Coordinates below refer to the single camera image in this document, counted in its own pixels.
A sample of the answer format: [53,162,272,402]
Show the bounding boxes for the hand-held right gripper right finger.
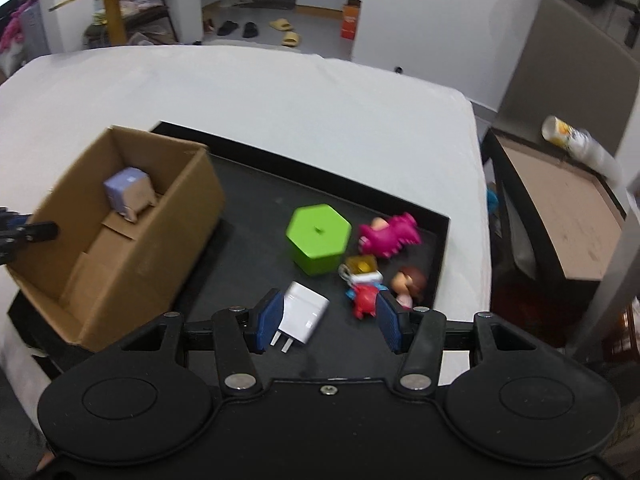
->
[376,290,538,395]

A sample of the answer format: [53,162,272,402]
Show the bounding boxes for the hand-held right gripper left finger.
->
[107,288,287,396]

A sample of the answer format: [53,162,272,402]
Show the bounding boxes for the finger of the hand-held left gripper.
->
[0,206,60,266]

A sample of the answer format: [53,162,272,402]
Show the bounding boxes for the red and blue toy figure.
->
[346,282,391,320]

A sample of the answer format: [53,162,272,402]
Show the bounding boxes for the white charger plug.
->
[270,281,331,353]

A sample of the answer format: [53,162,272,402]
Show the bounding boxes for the brown-haired doll figure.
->
[389,266,427,311]

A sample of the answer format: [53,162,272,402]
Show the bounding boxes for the pink dinosaur toy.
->
[357,212,420,259]

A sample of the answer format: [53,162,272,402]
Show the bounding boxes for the green hexagonal box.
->
[285,203,353,276]

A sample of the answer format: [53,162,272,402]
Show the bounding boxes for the brown cardboard box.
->
[5,125,226,353]

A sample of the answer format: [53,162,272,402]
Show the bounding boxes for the black tray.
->
[7,120,452,391]

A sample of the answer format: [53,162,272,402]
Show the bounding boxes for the purple block toy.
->
[102,166,160,225]

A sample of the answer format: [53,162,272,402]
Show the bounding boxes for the pink cloth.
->
[0,0,38,53]

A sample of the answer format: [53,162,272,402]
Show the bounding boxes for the dark cluttered shelf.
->
[82,0,178,48]

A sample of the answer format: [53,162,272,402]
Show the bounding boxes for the white yellow printed cup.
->
[541,115,623,183]

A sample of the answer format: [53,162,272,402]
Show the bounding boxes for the orange box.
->
[341,4,362,41]

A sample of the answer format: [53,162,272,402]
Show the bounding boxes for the taupe panel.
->
[500,0,640,161]

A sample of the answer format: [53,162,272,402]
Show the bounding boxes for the yellow keychain toy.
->
[338,255,383,287]

